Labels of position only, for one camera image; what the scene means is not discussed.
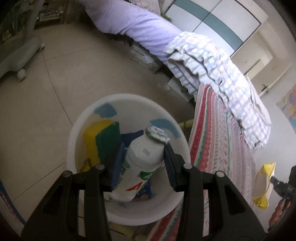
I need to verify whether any torn blue cookie box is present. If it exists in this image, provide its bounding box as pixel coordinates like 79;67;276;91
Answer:
113;130;156;202

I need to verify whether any grey swivel chair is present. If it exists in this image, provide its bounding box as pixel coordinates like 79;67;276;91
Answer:
1;1;44;81

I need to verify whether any yellow green scrub sponge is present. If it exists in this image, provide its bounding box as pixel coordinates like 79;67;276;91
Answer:
83;120;121;167

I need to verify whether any plaid pillow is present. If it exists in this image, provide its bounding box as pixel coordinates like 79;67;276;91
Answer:
128;0;161;16

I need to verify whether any person's right hand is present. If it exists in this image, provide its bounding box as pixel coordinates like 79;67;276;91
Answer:
269;199;291;228

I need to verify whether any white plastic trash bin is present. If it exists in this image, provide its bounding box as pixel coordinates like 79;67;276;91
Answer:
66;94;190;226

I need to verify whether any lavender bed mattress sheet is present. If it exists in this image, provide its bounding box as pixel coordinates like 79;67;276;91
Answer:
79;1;181;64

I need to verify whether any white teal wardrobe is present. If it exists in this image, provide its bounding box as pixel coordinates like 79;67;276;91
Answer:
163;0;268;56

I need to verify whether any plaid folded quilt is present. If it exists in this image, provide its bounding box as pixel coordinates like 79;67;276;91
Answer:
164;32;271;150

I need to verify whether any patterned red green bedsheet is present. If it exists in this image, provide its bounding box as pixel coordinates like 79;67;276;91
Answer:
148;84;264;240

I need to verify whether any colourful wall map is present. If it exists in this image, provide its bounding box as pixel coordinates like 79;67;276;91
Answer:
276;86;296;131

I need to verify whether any white red-label AD bottle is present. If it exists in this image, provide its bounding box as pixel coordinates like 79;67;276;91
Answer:
110;126;170;202

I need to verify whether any white room door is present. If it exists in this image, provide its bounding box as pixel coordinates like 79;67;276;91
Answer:
245;57;292;97

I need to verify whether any low shelf with plush toys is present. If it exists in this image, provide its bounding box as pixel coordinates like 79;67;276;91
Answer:
1;1;70;24

